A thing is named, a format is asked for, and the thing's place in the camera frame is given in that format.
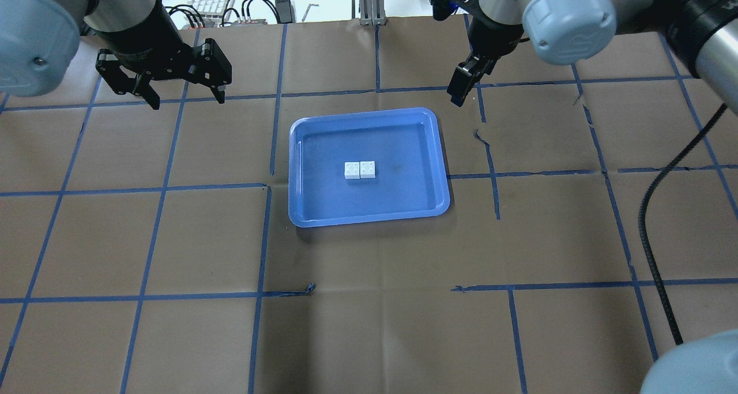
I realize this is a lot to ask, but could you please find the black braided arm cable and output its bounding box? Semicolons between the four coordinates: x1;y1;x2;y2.
638;103;728;346

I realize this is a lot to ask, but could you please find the aluminium frame post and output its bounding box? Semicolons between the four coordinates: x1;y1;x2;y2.
352;0;387;27

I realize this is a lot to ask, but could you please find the blue plastic tray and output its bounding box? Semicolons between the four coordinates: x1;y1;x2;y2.
288;107;451;228

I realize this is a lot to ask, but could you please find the black power adapter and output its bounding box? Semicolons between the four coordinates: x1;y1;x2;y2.
274;0;295;24

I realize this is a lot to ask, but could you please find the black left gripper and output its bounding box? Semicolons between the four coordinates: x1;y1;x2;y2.
95;7;232;110

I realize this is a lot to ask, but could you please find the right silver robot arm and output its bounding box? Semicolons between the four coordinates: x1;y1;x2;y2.
433;0;737;112

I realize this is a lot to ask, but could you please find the white block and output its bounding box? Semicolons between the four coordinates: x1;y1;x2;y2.
359;160;376;179
344;161;361;179

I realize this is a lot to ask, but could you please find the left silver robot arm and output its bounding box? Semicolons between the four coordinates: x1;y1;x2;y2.
1;0;232;110

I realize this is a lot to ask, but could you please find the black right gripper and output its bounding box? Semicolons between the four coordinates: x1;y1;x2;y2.
447;16;524;107

